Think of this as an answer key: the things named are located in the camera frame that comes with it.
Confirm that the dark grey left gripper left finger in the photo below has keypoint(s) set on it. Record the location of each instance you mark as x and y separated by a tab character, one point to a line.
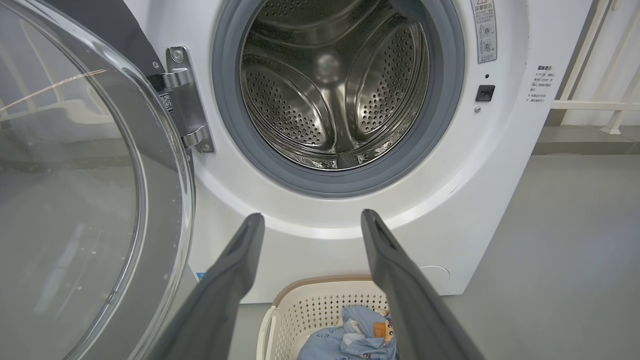
220	300

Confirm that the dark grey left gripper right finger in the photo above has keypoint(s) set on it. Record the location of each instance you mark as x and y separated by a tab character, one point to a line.
415	310

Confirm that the blue patterned cloth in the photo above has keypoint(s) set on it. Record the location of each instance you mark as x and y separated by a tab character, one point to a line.
330	345

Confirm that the black-rimmed glass washer door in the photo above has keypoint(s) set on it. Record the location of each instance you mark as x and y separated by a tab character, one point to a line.
75	200

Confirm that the white front-load washing machine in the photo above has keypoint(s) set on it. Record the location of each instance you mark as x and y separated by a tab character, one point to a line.
350	240

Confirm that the metal door hinge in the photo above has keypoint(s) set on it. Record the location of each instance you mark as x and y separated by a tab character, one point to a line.
192	110

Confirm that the stainless steel washing machine drum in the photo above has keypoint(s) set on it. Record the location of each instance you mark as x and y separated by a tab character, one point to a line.
330	90

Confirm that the round white filter cover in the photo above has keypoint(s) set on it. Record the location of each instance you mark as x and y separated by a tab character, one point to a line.
436	272

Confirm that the cream perforated laundry basket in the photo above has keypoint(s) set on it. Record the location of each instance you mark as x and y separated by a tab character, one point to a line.
320	310

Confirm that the small printed text sticker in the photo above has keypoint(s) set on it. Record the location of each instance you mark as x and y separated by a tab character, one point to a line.
540	85

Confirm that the grey warning sticker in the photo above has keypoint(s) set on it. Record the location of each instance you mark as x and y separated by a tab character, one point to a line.
484	30

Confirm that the white metal frame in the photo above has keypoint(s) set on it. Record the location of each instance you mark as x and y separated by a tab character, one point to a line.
590	105

